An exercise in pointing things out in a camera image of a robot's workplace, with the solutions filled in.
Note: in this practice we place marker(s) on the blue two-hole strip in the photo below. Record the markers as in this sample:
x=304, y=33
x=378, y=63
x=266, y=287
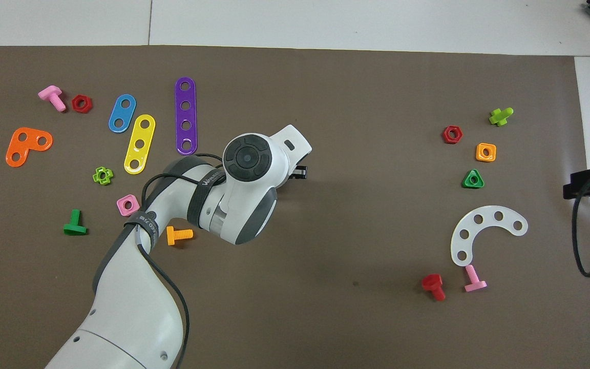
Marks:
x=122, y=113

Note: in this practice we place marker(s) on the orange plastic screw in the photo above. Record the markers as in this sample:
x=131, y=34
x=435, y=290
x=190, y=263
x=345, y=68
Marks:
x=173, y=236

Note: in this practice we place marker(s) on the pink square nut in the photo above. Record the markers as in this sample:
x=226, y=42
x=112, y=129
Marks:
x=121, y=210

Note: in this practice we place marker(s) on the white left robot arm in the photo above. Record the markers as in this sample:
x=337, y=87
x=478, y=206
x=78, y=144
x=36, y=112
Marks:
x=136, y=307

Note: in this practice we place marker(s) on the orange square nut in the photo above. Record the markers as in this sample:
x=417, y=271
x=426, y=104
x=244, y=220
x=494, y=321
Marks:
x=479, y=158

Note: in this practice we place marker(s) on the green triangle nut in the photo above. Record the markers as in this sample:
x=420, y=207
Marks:
x=466, y=184

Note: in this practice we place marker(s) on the yellow three-hole strip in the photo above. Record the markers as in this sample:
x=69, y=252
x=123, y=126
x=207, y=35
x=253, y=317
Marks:
x=142, y=134

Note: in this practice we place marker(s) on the pink plastic screw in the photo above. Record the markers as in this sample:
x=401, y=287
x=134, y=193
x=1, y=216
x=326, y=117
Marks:
x=474, y=284
x=51, y=94

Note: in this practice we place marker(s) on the purple four-hole strip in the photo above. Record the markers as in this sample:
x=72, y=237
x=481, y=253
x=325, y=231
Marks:
x=186, y=115

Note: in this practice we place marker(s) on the lime green cross nut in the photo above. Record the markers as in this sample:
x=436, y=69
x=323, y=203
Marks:
x=109, y=176

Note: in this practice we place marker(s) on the green plastic screw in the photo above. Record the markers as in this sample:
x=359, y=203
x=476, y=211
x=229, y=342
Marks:
x=74, y=229

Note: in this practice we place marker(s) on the lime green cross screw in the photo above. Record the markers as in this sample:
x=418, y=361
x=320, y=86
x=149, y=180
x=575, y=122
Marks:
x=500, y=118

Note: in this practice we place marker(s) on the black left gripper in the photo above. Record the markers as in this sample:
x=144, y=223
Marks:
x=300, y=172

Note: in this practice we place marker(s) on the red hexagon nut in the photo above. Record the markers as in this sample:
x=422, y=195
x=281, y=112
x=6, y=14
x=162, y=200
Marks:
x=459, y=135
x=89, y=104

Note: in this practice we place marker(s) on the red plastic screw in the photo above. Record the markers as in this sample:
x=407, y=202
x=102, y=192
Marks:
x=432, y=282

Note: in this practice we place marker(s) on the brown table mat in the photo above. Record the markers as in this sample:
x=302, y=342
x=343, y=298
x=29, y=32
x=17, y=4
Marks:
x=351, y=205

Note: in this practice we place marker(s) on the white curved five-hole plate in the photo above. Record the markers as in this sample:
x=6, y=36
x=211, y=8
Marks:
x=488, y=216

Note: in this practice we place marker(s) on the orange three-hole angle plate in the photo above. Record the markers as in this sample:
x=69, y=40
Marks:
x=29, y=146

